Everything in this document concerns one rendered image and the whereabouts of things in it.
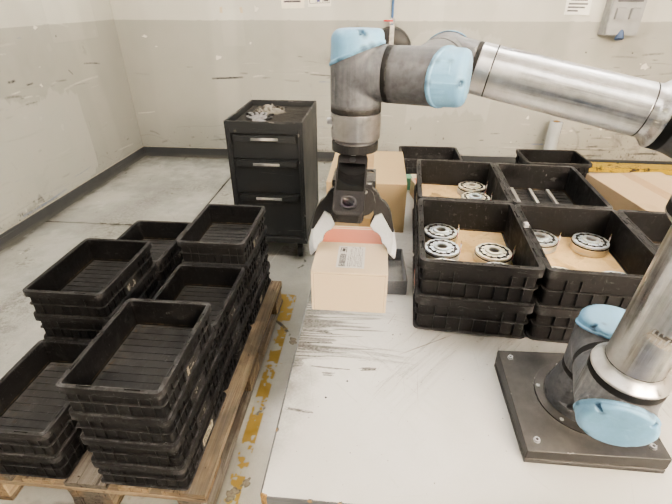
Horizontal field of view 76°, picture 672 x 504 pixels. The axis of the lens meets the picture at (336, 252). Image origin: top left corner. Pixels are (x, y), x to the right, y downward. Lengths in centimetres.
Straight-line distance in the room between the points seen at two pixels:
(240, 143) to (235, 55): 213
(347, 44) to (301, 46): 389
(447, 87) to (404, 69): 6
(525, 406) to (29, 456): 145
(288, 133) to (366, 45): 192
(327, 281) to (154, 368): 93
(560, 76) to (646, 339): 39
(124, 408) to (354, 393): 66
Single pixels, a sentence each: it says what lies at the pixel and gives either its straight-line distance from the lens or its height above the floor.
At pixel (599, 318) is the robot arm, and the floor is 98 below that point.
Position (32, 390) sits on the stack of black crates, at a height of 27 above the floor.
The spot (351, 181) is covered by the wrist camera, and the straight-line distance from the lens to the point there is 64.
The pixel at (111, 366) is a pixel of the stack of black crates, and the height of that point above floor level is 49.
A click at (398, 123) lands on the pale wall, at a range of 457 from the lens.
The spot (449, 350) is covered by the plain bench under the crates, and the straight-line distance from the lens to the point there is 119.
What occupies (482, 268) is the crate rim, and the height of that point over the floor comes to 92.
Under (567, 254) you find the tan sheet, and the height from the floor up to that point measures 83.
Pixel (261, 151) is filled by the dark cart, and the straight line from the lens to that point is 261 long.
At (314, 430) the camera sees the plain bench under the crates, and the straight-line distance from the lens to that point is 99.
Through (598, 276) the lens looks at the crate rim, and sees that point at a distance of 119.
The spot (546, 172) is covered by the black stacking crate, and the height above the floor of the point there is 90.
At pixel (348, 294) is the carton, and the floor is 108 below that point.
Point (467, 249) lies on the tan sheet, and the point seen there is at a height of 83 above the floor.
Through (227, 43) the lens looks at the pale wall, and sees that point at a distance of 468.
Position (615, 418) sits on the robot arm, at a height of 93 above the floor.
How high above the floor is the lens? 149
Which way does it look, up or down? 30 degrees down
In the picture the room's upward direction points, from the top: straight up
